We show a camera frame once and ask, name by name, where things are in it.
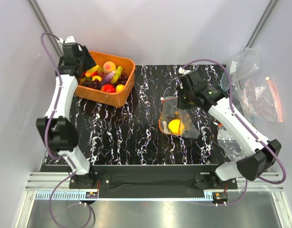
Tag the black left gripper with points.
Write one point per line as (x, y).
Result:
(91, 63)

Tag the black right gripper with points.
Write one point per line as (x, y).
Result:
(180, 90)

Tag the clear zip bag orange zipper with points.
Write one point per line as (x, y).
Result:
(168, 114)

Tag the yellow lemon large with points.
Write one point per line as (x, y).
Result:
(176, 126)

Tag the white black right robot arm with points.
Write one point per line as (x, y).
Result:
(260, 153)

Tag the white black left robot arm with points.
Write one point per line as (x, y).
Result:
(57, 132)

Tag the clear blue zip bag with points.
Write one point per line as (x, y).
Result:
(244, 64)

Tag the filled zip bag red zipper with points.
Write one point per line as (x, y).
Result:
(259, 98)

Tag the pink peach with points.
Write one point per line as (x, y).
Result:
(109, 67)

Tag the dark purple grape bunch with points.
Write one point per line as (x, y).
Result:
(95, 80)

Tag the purple eggplant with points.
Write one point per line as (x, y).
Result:
(107, 78)

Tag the green yellow banana bunch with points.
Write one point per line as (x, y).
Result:
(117, 75)

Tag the yellow lemon small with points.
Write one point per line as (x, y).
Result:
(119, 87)

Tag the orange plastic fruit basket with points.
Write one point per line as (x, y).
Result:
(116, 99)

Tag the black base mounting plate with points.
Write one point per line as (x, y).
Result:
(111, 176)

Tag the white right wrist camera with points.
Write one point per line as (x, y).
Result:
(182, 71)

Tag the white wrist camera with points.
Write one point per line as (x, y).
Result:
(182, 71)
(69, 39)

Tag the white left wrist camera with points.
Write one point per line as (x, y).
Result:
(69, 39)

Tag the aluminium rail frame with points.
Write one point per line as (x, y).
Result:
(156, 205)

